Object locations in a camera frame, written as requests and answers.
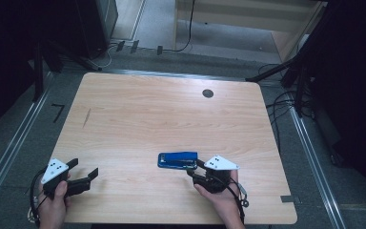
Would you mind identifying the bundle of black floor cables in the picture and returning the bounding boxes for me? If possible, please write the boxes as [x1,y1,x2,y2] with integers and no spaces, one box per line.
[257,62,316,156]

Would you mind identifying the hanging black cable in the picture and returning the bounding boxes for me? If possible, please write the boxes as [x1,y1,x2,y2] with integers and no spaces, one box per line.
[161,0,197,53]

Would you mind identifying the metal floor rail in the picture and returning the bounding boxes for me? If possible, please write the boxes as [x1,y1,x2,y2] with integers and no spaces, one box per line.
[286,103,348,229]
[0,71,54,220]

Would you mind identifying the light wooden furniture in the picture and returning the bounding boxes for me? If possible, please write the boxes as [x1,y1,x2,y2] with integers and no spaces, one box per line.
[172,0,329,64]

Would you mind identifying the person's right hand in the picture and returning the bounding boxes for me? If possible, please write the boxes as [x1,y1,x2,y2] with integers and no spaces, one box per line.
[193,170,246,229]

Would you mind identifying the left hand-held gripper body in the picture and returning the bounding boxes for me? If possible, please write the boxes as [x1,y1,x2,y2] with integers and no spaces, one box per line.
[40,157,71,198]

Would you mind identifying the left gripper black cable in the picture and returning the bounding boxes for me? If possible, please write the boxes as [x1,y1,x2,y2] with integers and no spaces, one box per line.
[28,167,48,229]

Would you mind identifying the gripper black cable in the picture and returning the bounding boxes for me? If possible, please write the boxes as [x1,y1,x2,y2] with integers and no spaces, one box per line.
[28,167,48,229]
[219,174,251,224]

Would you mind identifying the blue stapler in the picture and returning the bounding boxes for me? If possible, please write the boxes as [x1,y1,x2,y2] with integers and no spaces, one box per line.
[156,151,199,171]

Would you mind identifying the white floor cable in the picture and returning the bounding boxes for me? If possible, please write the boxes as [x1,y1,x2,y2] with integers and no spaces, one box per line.
[99,43,119,70]

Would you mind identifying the black metal stand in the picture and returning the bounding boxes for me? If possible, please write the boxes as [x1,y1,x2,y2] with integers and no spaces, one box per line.
[31,37,103,103]
[245,18,335,118]

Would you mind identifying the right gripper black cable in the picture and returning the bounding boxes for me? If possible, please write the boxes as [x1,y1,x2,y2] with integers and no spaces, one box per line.
[219,174,251,224]

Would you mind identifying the dark grey cabinet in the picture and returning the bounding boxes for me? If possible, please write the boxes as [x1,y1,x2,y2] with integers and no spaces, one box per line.
[75,0,119,60]

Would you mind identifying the person's left hand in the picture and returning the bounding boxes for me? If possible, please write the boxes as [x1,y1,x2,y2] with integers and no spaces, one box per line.
[37,180,71,229]

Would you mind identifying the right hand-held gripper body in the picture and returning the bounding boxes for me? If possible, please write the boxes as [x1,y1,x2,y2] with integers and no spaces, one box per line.
[192,155,240,195]

